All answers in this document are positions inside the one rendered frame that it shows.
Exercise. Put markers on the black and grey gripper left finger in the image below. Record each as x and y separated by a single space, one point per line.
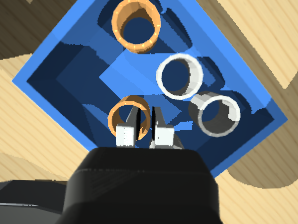
127 133

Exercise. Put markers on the blue crate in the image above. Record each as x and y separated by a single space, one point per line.
81 71

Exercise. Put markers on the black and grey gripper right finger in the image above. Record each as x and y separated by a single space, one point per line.
162 134

